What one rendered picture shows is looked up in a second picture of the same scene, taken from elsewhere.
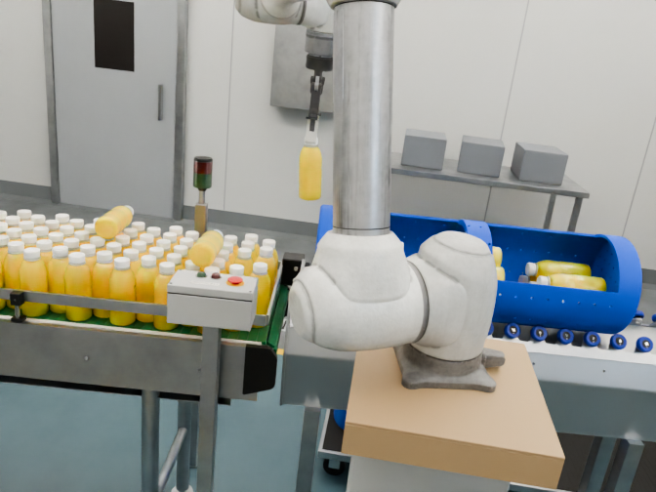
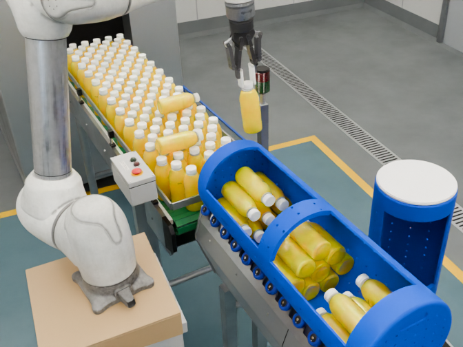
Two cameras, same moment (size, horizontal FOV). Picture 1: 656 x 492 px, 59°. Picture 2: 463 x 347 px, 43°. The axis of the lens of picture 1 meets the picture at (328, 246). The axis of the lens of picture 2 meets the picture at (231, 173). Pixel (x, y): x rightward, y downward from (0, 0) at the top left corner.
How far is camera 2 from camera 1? 180 cm
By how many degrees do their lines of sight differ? 58
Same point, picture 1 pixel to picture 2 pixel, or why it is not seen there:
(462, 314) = (69, 250)
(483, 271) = (74, 230)
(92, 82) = not seen: outside the picture
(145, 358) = not seen: hidden behind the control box
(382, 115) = (36, 108)
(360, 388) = (60, 262)
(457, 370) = (85, 286)
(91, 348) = not seen: hidden behind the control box
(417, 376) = (78, 275)
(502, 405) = (81, 322)
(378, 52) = (30, 69)
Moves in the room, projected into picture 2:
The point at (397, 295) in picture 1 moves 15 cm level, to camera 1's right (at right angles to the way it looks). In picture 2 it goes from (38, 217) to (50, 249)
